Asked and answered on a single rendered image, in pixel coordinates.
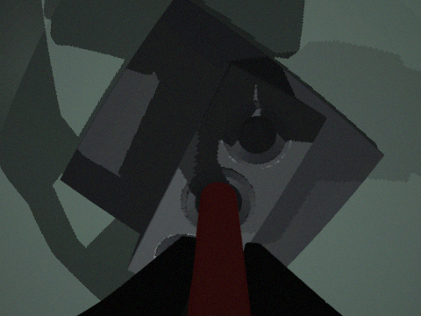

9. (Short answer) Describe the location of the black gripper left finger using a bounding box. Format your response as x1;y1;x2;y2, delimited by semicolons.
77;236;196;316

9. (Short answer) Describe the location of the dark red peg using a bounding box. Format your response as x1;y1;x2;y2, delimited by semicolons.
187;182;252;316

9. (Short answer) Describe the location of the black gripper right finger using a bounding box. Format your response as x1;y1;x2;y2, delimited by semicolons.
243;242;343;316

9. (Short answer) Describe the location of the grey plate with three holes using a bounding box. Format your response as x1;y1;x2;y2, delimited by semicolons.
127;61;326;274

